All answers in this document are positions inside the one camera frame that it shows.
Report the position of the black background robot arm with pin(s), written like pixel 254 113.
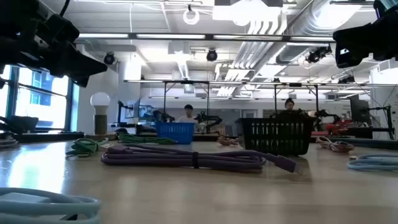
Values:
pixel 208 119
pixel 326 114
pixel 161 115

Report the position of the round wooden lamp base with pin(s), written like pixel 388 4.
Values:
pixel 101 137

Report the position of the black overhead bar with lights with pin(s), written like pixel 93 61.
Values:
pixel 217 36

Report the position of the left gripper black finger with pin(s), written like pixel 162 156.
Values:
pixel 81 81
pixel 84 63

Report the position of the black bulky device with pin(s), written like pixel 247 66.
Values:
pixel 18 124

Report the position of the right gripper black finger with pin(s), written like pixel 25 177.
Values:
pixel 345 60
pixel 354 35

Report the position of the black computer monitor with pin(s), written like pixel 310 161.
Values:
pixel 359 109

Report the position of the black overhead camera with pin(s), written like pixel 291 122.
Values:
pixel 317 54

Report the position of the black background station frame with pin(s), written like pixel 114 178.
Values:
pixel 164 99
pixel 275 99

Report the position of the red machine part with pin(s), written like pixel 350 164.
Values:
pixel 337 127

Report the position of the silver ventilation duct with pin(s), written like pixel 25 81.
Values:
pixel 314 18

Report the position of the blue plastic basket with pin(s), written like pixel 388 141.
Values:
pixel 174 132

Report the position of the grey computer monitor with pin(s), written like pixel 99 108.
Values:
pixel 132 109

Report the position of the person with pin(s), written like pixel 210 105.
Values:
pixel 188 116
pixel 289 104

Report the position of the white globe lamp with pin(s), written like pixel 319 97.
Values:
pixel 100 109

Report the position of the white ceiling light panel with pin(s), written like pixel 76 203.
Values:
pixel 245 14

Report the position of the black plastic basket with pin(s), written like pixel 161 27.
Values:
pixel 276 137

